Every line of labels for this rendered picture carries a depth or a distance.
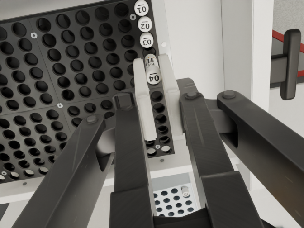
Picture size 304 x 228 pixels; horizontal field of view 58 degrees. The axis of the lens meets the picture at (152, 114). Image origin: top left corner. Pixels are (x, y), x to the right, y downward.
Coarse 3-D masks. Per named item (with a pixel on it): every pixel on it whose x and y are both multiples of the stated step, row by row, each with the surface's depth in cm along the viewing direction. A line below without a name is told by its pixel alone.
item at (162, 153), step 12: (132, 0) 24; (144, 0) 24; (132, 12) 25; (156, 36) 26; (144, 48) 26; (156, 48) 26; (144, 60) 27; (156, 84) 28; (156, 120) 31; (168, 120) 30; (156, 132) 31; (168, 132) 31; (168, 144) 32
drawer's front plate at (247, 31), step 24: (240, 0) 25; (264, 0) 22; (240, 24) 26; (264, 24) 23; (240, 48) 27; (264, 48) 24; (240, 72) 29; (264, 72) 25; (264, 96) 27; (240, 168) 35
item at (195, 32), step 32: (0, 0) 29; (32, 0) 30; (64, 0) 30; (96, 0) 30; (192, 0) 31; (192, 32) 32; (192, 64) 34; (160, 160) 36; (0, 192) 36; (32, 192) 35
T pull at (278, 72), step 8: (288, 32) 26; (296, 32) 26; (288, 40) 26; (296, 40) 26; (288, 48) 26; (296, 48) 26; (272, 56) 27; (280, 56) 27; (288, 56) 27; (296, 56) 26; (272, 64) 27; (280, 64) 27; (288, 64) 27; (296, 64) 27; (272, 72) 27; (280, 72) 27; (288, 72) 27; (296, 72) 27; (272, 80) 28; (280, 80) 28; (288, 80) 28; (296, 80) 28; (280, 88) 29; (288, 88) 28; (280, 96) 30; (288, 96) 29
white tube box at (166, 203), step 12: (156, 180) 51; (168, 180) 51; (180, 180) 50; (156, 192) 50; (168, 192) 50; (180, 192) 50; (192, 192) 50; (156, 204) 52; (168, 204) 51; (180, 204) 52; (192, 204) 52; (168, 216) 53; (180, 216) 53
